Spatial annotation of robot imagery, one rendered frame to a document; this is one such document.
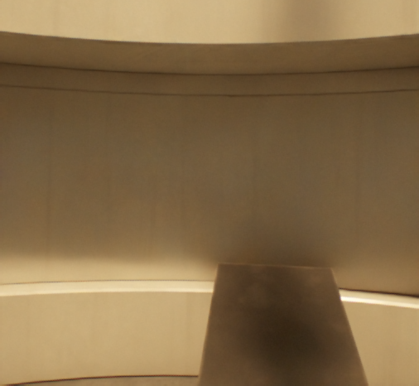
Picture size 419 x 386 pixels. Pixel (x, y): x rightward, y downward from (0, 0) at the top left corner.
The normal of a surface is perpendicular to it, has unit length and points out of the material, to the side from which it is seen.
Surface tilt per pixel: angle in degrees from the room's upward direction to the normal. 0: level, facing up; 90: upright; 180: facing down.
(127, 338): 90
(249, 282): 25
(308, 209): 90
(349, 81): 90
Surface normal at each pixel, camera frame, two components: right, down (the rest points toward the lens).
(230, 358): -0.04, -0.91
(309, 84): -0.20, -0.01
